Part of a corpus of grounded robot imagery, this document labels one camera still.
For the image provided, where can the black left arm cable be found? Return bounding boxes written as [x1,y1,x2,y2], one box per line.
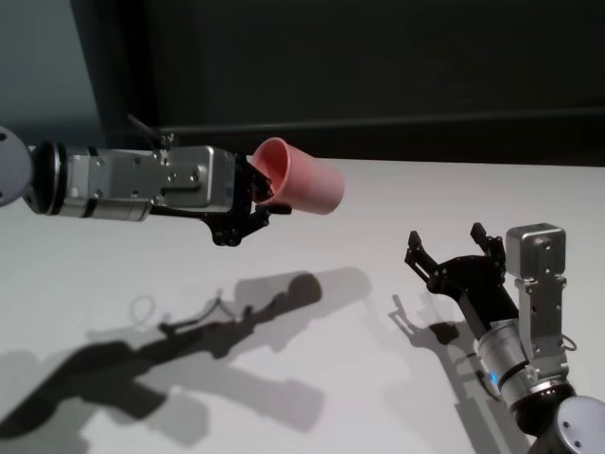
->
[129,113,175,153]

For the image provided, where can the black vertical post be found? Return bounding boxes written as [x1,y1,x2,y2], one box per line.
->
[111,0,164,138]

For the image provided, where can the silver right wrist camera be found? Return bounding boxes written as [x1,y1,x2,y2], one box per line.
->
[504,220,573,379]

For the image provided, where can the pink plastic cup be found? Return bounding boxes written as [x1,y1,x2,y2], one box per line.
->
[249,136,347,217]

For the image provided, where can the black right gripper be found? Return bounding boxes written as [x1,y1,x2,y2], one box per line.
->
[403,221,520,338]

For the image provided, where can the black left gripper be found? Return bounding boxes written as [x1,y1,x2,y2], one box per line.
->
[154,152,293,247]

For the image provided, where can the thin grey low rail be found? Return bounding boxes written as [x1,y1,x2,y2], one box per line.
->
[155,109,605,167]

